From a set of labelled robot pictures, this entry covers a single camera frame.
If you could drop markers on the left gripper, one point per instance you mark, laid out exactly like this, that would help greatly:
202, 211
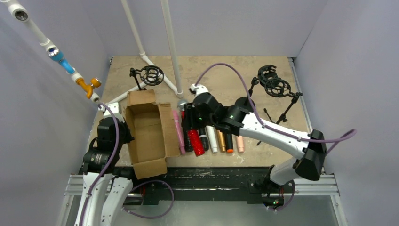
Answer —
113, 124

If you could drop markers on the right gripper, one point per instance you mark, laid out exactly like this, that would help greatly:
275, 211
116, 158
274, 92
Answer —
190, 117

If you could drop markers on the white microphone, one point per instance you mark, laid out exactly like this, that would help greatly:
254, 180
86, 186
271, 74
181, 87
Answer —
212, 139

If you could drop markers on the plain black microphone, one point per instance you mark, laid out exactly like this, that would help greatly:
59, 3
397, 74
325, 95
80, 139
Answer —
204, 138

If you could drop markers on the black glitter microphone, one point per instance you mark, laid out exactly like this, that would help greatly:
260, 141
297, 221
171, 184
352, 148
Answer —
180, 106

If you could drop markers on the cardboard box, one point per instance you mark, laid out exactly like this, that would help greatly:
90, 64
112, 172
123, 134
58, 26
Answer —
152, 126

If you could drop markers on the gold microphone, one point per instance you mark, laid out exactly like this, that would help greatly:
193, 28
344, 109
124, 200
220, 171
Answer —
221, 141

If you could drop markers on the red glitter microphone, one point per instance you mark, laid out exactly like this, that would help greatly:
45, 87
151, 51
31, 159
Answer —
193, 137

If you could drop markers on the black orange-tipped microphone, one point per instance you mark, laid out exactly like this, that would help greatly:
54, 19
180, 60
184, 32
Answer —
229, 143

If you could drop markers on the peach pink microphone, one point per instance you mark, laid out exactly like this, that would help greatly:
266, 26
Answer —
240, 144

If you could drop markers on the tripod mic stand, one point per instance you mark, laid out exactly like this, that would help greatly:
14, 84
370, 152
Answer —
280, 88
150, 75

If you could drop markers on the round base mic stand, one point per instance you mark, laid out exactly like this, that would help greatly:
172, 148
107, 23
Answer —
265, 73

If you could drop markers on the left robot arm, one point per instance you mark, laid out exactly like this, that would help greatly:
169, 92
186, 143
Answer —
104, 187

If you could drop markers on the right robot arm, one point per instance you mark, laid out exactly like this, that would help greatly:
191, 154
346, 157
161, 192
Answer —
308, 154

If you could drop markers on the overhead pipe with fittings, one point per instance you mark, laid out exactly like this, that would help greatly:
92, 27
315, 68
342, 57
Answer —
52, 51

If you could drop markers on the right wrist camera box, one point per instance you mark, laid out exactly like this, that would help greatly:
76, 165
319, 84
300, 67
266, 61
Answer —
197, 89

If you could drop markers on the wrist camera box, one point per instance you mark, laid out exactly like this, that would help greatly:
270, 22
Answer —
114, 108
197, 89

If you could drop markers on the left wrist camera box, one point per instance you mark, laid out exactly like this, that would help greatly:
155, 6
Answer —
114, 108

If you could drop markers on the white PVC pipe frame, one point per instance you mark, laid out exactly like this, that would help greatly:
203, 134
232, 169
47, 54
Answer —
175, 87

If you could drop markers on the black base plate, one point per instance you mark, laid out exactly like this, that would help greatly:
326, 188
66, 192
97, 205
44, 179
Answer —
230, 184

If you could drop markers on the aluminium rail frame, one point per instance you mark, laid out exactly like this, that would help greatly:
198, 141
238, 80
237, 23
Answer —
325, 186

